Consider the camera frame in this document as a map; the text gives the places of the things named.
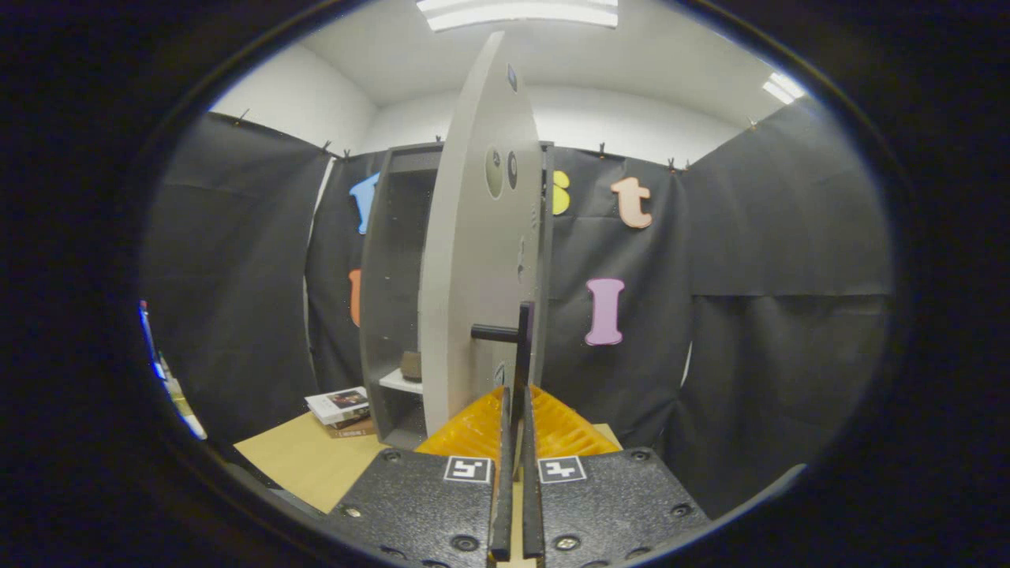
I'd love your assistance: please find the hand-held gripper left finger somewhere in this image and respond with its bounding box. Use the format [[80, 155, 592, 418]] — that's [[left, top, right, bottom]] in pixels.
[[320, 385, 514, 568]]

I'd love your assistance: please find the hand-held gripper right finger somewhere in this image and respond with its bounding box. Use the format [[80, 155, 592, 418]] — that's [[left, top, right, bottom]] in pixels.
[[521, 385, 711, 568]]

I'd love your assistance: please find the black cabinet door handle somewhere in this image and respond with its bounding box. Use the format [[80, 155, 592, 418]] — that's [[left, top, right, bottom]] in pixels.
[[471, 302, 536, 427]]

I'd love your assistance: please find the grey shoe cabinet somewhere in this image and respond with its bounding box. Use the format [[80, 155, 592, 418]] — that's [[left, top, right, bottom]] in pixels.
[[359, 142, 555, 450]]

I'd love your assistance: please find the white book with photo cover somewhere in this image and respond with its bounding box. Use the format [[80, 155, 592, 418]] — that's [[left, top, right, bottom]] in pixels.
[[305, 387, 372, 425]]

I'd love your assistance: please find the black backdrop cloth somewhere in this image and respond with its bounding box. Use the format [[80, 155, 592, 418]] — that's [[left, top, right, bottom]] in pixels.
[[140, 99, 892, 521]]

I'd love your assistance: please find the long ceiling light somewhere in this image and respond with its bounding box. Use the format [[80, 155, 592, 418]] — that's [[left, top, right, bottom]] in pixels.
[[417, 0, 620, 32]]

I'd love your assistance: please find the small ceiling light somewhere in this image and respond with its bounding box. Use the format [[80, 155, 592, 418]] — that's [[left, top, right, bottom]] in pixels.
[[761, 73, 806, 105]]

